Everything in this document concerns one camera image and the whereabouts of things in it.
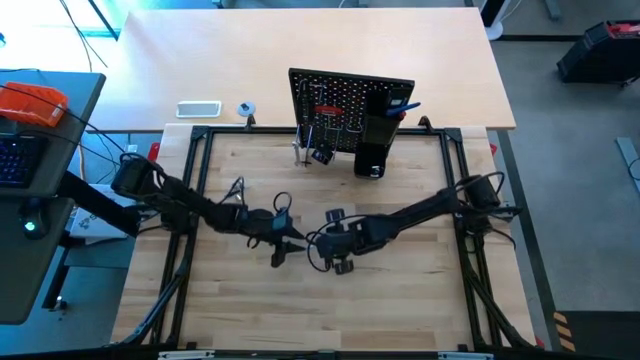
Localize black aluminium table frame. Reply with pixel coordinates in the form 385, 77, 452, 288
110, 124, 540, 351

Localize metal loop pegboard holder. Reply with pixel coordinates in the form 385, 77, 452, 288
294, 124, 316, 151

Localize black keyboard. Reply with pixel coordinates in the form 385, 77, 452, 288
0, 133, 50, 190

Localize black pliers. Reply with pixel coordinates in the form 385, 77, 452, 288
297, 79, 315, 124

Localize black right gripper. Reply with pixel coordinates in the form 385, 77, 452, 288
313, 222, 375, 276

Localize orange plastic case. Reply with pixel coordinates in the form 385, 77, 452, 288
0, 81, 70, 128

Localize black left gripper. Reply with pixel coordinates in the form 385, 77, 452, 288
243, 208, 307, 269

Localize beige table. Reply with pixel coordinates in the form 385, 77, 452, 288
88, 6, 518, 133

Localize grey desk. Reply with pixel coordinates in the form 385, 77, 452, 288
0, 69, 107, 326

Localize tall black pegboard bin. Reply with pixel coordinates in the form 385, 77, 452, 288
364, 89, 409, 146

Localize blue T-handle hex key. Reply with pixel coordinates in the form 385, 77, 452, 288
384, 102, 422, 118

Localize white pedestal base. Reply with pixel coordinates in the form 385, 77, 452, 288
482, 0, 514, 41

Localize black computer mouse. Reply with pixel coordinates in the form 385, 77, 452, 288
18, 198, 52, 240

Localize black mat hazard stripes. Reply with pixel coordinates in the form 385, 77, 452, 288
552, 309, 640, 360

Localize black C-clamp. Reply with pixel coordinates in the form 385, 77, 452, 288
310, 142, 335, 166

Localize black floor cable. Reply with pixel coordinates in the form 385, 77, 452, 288
58, 0, 109, 72

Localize black perforated pegboard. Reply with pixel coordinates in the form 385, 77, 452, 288
288, 68, 416, 169

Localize grey floor cable cover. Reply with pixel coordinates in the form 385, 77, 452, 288
616, 137, 640, 196

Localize white printed box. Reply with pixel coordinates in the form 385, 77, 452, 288
68, 184, 141, 240

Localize red T-handle hex key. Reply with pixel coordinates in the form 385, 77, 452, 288
313, 103, 346, 151

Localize silver metal bracket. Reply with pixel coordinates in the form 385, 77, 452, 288
438, 351, 494, 360
158, 350, 216, 360

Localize black tool case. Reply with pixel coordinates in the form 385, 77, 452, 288
555, 19, 640, 87

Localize white rectangular tray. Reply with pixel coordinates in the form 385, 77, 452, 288
175, 100, 223, 120

